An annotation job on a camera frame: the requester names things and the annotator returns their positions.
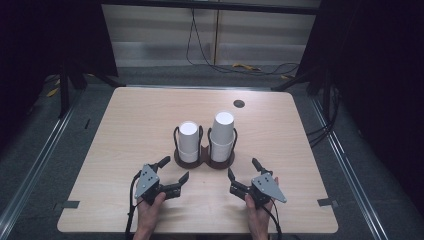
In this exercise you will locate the black curtain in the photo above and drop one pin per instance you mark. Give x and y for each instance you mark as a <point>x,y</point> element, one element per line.
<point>50,36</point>
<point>373,66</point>

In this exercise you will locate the dark round table grommet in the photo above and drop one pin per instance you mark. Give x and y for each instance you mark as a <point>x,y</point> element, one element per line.
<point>239,103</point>

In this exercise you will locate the person's right hand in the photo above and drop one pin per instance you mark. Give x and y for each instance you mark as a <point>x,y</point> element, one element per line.
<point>259,218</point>

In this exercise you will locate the tall white cup stack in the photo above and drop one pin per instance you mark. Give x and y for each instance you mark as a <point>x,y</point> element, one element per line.
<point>222,136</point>

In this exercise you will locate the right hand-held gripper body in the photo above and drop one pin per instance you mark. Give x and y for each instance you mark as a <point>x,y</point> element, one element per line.
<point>266,186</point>

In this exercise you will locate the silver floor rail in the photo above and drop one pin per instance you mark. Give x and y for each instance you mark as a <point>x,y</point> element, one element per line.
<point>346,166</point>
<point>33,166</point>

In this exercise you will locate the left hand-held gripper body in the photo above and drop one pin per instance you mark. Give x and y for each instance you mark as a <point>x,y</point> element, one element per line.
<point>146,181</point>

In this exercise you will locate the black metal stand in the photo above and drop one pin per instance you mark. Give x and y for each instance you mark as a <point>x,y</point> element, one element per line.
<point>301,79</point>
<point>63,93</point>

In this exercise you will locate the black overhead beam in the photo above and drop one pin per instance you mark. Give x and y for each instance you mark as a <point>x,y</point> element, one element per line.
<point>210,6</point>

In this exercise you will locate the grey tape strip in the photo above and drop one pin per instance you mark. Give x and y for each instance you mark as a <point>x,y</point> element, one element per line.
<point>68,204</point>
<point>326,202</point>

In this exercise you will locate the yellow floor scrap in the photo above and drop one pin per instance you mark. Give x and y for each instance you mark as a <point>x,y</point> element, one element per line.
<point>286,77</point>
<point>245,66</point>
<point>52,92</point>

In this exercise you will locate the person's left hand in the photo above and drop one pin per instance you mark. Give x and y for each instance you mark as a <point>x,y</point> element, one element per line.
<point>148,216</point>

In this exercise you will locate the brown double cup holder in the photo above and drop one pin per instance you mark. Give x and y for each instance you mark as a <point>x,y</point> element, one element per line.
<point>204,159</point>

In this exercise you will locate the short white cup stack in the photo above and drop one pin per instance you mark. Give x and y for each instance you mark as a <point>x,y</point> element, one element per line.
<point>188,140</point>

